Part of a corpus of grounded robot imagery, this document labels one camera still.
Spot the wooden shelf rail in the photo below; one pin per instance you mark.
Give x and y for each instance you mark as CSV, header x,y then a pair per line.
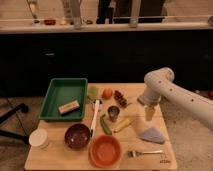
x,y
168,26

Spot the green plastic tray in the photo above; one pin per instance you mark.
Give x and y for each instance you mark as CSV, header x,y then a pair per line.
x,y
60,92

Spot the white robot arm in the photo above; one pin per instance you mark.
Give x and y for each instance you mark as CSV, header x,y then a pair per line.
x,y
160,83

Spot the orange bowl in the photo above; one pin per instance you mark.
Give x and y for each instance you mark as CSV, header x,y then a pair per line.
x,y
105,152

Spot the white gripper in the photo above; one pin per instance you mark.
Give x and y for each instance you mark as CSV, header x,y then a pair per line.
x,y
149,103

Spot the wooden block eraser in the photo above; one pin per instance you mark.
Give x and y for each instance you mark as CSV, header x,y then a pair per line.
x,y
68,107

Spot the green chili pepper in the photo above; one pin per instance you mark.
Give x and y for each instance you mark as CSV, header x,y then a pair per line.
x,y
104,126

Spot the dark purple bowl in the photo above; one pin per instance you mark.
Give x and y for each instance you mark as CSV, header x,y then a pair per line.
x,y
77,136

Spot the blue folded cloth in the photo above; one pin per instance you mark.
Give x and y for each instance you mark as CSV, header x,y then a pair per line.
x,y
152,135

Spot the green yellow leafy toy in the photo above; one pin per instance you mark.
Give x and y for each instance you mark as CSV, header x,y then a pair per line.
x,y
92,93

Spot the black chair base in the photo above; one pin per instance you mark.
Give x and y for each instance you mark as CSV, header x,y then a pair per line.
x,y
10,120

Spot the silver fork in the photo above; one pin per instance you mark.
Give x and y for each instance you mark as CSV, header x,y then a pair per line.
x,y
135,153

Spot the white paper cup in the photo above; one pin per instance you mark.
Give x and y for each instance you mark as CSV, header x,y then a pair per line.
x,y
39,138

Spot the orange tomato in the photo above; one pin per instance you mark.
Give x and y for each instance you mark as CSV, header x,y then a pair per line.
x,y
107,93

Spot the brown pine cone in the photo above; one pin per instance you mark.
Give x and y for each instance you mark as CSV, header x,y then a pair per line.
x,y
120,99

